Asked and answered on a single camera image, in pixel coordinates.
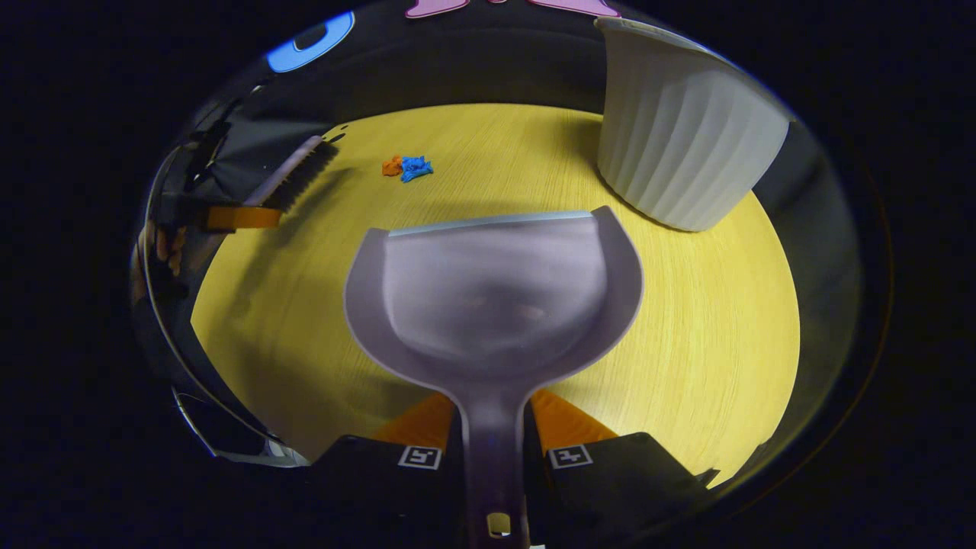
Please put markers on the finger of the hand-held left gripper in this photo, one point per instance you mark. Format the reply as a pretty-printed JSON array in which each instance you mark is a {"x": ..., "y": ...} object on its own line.
[{"x": 244, "y": 218}]

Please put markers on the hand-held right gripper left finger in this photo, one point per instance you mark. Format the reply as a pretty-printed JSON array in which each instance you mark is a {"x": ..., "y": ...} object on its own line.
[{"x": 366, "y": 488}]

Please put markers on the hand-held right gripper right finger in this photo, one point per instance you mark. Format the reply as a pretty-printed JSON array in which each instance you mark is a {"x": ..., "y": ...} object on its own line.
[{"x": 610, "y": 488}]

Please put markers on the orange paper scrap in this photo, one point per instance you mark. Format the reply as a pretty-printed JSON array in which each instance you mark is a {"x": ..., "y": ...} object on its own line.
[{"x": 392, "y": 166}]

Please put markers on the lilac plastic dustpan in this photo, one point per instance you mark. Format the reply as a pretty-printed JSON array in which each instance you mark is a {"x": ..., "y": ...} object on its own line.
[{"x": 496, "y": 290}]

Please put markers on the grey ribbed garbage bin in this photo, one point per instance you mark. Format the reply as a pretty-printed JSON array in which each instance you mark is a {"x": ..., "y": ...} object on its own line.
[{"x": 686, "y": 145}]

